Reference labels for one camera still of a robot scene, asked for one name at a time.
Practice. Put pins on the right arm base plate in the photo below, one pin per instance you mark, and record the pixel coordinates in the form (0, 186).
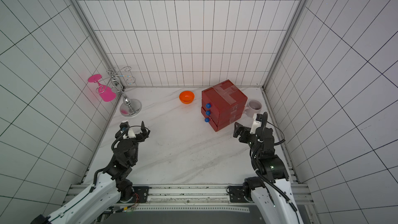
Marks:
(237, 195)

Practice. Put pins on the red three-drawer cabinet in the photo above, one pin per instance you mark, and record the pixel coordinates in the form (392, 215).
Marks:
(222, 104)

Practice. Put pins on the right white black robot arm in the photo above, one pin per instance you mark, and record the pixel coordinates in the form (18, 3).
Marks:
(271, 188)

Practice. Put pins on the white pink mug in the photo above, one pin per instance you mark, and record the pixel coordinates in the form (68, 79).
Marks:
(253, 107)

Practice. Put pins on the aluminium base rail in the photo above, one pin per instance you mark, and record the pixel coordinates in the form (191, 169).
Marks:
(197, 195)

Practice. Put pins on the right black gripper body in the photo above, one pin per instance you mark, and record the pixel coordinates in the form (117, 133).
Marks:
(247, 135)

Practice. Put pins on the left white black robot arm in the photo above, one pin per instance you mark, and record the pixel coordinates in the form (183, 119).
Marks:
(110, 184)

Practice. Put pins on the orange bowl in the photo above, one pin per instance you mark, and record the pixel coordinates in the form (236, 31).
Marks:
(186, 97)

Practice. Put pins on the pink wine glass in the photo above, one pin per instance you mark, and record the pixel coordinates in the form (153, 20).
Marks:
(104, 91)

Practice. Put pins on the chrome glass rack stand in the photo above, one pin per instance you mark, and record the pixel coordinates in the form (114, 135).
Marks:
(129, 107)

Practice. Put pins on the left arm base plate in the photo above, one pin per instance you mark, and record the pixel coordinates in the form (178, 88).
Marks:
(134, 195)

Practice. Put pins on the red bottom drawer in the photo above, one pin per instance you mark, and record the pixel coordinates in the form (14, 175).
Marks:
(218, 127)

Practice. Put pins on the red drawer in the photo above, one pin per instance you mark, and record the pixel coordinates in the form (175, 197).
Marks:
(218, 127)
(222, 100)
(219, 118)

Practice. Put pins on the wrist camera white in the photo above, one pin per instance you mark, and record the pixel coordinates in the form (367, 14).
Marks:
(257, 122)
(129, 134)

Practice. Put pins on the red top drawer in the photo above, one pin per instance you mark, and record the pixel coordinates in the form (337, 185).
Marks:
(222, 100)

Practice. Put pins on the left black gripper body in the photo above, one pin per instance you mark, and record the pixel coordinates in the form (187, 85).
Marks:
(139, 138)

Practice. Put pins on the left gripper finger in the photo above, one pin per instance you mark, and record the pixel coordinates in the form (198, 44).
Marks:
(145, 131)
(124, 126)

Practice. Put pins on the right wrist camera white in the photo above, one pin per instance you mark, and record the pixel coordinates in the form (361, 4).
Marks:
(257, 122)

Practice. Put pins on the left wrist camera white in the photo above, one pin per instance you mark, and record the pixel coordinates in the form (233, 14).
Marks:
(129, 134)

